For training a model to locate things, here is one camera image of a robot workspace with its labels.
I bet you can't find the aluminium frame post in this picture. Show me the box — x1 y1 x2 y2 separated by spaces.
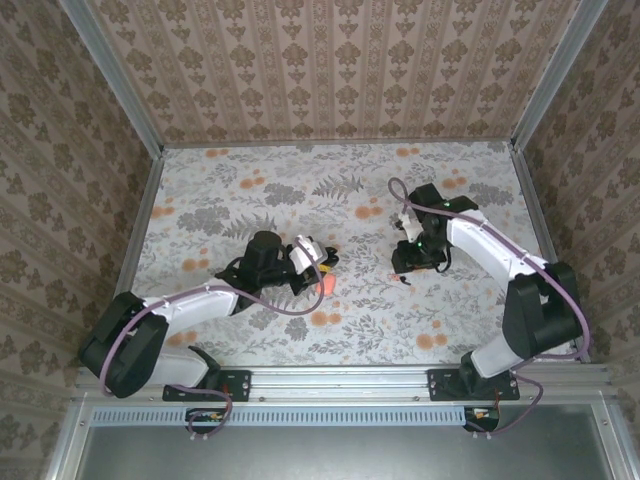
55 0 166 156
510 0 610 151

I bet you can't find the floral patterned table cover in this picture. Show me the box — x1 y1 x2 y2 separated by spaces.
119 142 571 369

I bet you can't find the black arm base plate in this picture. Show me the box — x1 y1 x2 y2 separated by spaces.
427 368 521 403
162 368 252 404

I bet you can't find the black electronics module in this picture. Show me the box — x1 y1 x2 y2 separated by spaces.
463 405 501 432
185 407 227 434

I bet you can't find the aluminium frame rail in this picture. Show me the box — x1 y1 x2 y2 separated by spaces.
512 144 640 480
44 147 167 480
160 140 517 150

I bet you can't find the grey metal sheet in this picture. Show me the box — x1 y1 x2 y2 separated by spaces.
74 405 629 480

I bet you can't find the slotted grey cable duct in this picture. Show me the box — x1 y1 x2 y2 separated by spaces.
92 404 501 427

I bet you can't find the aluminium base extrusion rail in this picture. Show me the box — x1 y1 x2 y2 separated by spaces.
74 364 616 404

